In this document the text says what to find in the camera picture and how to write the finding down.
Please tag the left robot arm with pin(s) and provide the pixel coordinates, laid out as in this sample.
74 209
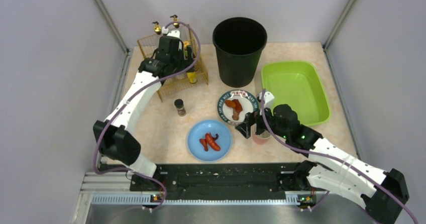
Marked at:
114 134

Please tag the red sausage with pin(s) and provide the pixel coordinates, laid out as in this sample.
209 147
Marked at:
209 141

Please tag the black plastic trash bin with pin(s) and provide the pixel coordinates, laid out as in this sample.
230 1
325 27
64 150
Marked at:
239 43

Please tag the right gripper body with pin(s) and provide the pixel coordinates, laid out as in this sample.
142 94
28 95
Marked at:
256 123

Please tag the green plastic tray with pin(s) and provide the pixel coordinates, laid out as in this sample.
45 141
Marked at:
297 84

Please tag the small yellow label bottle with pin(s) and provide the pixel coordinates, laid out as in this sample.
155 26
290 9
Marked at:
191 75

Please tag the glass oil bottle gold spout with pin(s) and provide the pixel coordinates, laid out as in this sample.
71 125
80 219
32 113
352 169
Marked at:
157 28

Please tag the gold wire basket rack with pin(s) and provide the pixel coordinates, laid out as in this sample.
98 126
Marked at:
148 44

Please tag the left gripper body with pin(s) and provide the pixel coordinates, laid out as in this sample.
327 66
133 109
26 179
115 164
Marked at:
186 58

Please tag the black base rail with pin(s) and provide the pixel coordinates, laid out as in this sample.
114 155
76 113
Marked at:
228 182

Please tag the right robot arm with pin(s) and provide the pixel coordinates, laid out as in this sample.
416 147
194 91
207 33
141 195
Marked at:
383 195

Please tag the roasted meat pieces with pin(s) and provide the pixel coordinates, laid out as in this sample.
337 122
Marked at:
236 106

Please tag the pink cup white inside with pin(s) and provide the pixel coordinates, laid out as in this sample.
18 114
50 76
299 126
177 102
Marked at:
262 138

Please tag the blue plastic plate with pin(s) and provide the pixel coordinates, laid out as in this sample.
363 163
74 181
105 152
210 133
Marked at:
213 127

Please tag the small brown spice bottle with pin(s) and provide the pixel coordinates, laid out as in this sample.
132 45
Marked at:
178 103

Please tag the white plate green rim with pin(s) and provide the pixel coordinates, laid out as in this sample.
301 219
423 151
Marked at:
247 100

